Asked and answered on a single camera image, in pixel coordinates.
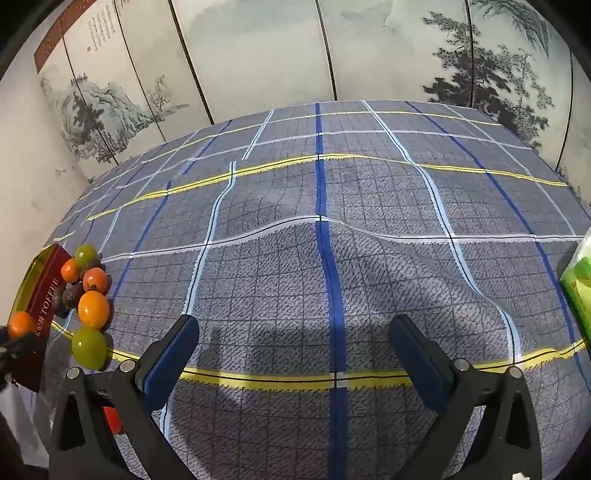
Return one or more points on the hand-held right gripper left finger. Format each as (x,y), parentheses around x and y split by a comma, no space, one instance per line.
(168,364)

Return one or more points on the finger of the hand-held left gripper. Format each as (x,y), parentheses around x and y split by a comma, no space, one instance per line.
(14,348)

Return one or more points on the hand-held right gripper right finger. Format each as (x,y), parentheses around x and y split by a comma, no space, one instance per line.
(418,364)

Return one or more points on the orange mandarin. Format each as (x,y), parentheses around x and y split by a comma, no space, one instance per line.
(21,324)
(93,310)

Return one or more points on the red and gold tin box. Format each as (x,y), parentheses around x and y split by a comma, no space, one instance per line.
(44,300)

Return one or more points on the dark wrinkled passion fruit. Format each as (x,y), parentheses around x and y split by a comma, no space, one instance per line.
(60,307)
(75,292)

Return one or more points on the large green tomato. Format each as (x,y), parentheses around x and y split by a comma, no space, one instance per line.
(89,348)

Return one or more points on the small green tomato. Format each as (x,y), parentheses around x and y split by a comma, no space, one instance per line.
(86,256)

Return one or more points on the plaid tablecloth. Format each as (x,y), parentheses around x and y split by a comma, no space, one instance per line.
(277,277)

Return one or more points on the green snack packet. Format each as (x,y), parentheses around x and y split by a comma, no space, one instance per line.
(579,286)

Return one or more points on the painted folding screen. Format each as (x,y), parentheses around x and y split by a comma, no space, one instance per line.
(258,55)

